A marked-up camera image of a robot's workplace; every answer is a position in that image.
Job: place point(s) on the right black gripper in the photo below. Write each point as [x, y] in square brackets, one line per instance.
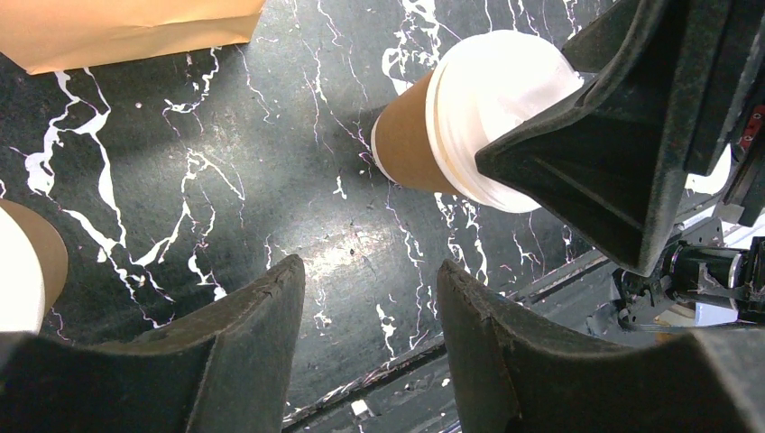
[672, 82]

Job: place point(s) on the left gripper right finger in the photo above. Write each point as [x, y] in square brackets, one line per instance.
[515, 371]

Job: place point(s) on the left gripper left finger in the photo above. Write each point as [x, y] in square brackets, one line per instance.
[223, 368]

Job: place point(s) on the single white cup lid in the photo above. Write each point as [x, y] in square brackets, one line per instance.
[484, 87]

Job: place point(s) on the brown paper coffee cup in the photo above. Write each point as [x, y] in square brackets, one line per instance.
[34, 267]

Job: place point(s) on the kraft paper takeout bag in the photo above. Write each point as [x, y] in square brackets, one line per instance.
[47, 36]

